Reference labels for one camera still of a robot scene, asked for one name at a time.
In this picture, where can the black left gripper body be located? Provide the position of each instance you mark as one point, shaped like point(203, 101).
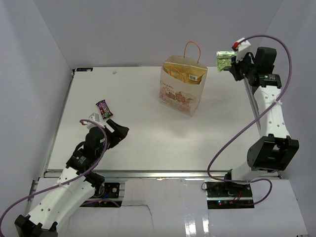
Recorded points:
point(111, 139)

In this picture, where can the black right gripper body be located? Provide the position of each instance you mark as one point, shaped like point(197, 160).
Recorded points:
point(247, 68)

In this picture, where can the light green snack pouch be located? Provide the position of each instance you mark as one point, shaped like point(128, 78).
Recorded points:
point(224, 60)

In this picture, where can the aluminium front rail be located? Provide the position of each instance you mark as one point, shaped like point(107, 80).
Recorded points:
point(153, 174)

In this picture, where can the brown potato chips bag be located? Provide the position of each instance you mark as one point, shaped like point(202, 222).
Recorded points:
point(185, 72)

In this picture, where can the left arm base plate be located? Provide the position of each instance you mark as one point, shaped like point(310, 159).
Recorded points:
point(103, 189)

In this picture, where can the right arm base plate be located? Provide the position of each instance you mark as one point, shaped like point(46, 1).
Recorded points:
point(225, 195)

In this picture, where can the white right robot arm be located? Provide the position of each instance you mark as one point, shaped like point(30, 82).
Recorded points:
point(275, 149)

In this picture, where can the cream paper gift bag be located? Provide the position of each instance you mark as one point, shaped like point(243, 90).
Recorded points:
point(179, 95)

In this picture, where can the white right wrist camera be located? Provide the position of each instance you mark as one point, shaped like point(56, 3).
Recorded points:
point(241, 47)

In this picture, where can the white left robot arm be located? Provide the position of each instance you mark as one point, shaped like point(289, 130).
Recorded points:
point(77, 182)

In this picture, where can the brown m&m's candy pack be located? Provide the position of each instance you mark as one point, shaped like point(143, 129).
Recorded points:
point(104, 109)

